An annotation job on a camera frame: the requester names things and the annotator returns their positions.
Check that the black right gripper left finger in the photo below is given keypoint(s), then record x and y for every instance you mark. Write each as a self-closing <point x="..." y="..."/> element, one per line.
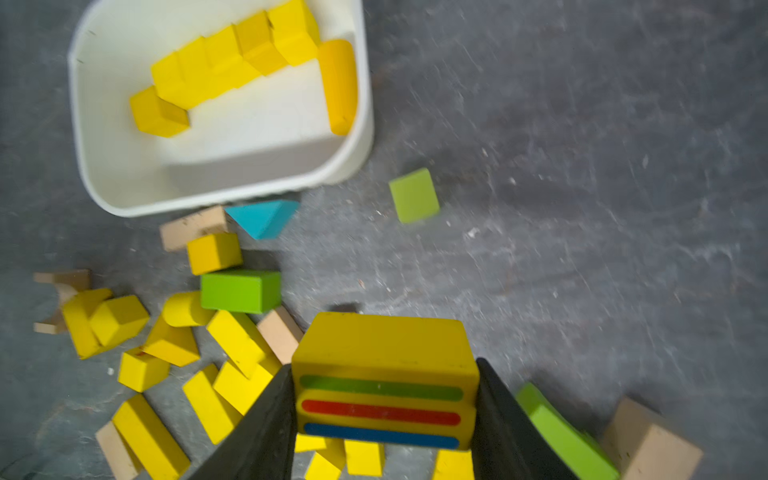
<point x="262" y="446"/>

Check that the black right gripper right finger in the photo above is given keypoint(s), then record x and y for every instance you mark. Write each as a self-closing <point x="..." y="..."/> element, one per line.
<point x="505" y="443"/>

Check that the rainbow striped block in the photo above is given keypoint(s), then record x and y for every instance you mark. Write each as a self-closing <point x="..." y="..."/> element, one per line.
<point x="385" y="379"/>

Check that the white oval plastic tub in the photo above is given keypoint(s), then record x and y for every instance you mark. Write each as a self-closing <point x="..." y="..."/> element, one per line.
<point x="269" y="137"/>

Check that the yellow cube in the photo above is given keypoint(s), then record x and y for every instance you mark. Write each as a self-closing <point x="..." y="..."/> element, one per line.
<point x="229" y="69"/>
<point x="295" y="31"/>
<point x="170" y="82"/>
<point x="255" y="39"/>
<point x="201" y="82"/>
<point x="214" y="252"/>
<point x="156" y="116"/>

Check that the yellow cylinder block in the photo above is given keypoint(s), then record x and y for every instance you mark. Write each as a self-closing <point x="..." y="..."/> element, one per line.
<point x="339" y="76"/>
<point x="185" y="309"/>

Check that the green slanted block right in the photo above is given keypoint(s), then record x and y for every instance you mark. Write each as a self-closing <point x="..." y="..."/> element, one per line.
<point x="579" y="451"/>

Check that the long yellow block bottom left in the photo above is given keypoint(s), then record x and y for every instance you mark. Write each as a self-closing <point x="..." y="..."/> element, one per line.
<point x="150" y="440"/>

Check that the tan slanted block centre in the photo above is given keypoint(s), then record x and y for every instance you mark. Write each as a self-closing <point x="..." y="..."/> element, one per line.
<point x="281" y="332"/>

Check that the tan block far right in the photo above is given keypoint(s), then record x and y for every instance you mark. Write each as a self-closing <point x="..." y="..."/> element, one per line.
<point x="642" y="445"/>

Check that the tan wooden block bottom left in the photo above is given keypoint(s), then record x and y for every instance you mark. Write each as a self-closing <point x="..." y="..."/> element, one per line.
<point x="123" y="463"/>

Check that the green rectangular block centre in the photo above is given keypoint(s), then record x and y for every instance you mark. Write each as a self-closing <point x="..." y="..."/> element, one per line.
<point x="241" y="290"/>

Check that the yellow cube below tan block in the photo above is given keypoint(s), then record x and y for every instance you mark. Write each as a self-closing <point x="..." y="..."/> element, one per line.
<point x="214" y="252"/>

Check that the teal triangular block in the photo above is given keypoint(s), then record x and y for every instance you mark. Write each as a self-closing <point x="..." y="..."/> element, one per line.
<point x="264" y="220"/>

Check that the tan long block near tub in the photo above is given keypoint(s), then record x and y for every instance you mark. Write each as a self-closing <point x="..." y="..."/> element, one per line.
<point x="176" y="234"/>

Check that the brown small block left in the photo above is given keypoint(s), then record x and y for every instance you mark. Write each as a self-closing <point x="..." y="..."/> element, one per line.
<point x="67" y="285"/>

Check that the small green cube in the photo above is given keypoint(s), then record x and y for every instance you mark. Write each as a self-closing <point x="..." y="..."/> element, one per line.
<point x="414" y="196"/>

